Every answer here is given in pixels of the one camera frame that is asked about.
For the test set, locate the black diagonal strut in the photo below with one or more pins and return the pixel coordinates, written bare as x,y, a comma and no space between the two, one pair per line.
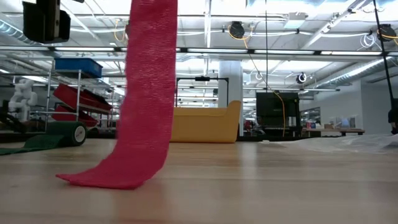
383,53

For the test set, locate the person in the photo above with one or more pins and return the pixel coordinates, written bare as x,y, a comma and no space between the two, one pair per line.
394,115

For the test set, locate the grey spiral ventilation duct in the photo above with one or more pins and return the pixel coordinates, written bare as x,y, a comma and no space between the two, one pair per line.
12,31

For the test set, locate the green elastic bandage roll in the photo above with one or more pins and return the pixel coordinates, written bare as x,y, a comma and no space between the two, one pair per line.
66,132

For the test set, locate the white robot figure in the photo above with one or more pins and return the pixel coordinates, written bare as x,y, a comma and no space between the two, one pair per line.
23,99

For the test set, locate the black monitor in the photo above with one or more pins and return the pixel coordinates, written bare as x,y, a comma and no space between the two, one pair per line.
270,107

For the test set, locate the yellow plastic basin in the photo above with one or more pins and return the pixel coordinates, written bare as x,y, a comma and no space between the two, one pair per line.
211,127

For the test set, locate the clear plastic bag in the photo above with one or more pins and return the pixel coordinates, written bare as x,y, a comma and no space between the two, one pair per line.
342,144

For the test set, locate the red plastic storage bin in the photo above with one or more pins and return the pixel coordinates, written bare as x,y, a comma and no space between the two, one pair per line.
63,116
66,95

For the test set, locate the black distant rig frame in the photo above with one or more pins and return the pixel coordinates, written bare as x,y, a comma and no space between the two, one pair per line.
202,78

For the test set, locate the red elastic bandage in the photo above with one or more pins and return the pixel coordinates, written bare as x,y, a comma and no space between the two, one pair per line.
146,93

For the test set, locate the black floor stand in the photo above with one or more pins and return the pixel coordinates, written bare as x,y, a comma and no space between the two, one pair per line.
266,46

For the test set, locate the blue plastic storage bin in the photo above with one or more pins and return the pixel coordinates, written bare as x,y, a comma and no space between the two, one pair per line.
77,67

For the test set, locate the metal shelf rack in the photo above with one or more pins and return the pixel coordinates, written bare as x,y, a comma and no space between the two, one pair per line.
48,102

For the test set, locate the white pillar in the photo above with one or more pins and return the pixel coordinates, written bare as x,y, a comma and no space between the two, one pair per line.
231,81

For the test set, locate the wooden background table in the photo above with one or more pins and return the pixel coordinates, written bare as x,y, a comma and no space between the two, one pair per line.
351,131

